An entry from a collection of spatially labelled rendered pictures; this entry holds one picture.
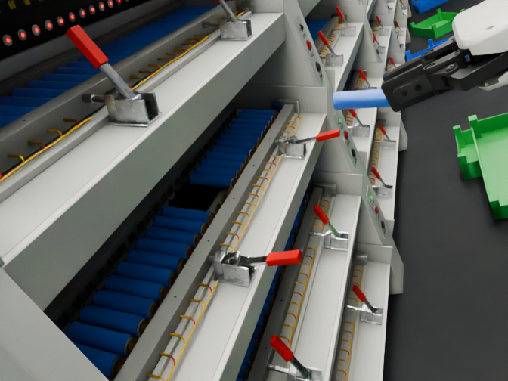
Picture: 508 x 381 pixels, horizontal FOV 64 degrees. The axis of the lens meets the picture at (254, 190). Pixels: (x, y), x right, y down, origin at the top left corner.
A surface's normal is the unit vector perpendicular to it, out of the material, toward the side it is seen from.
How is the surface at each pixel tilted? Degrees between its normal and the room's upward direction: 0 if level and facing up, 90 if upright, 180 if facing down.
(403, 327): 0
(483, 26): 7
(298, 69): 90
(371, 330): 23
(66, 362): 90
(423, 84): 90
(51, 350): 90
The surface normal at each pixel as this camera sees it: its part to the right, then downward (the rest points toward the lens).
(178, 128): 0.95, 0.11
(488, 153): -0.51, -0.58
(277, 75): -0.30, 0.56
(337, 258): -0.08, -0.82
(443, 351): -0.44, -0.80
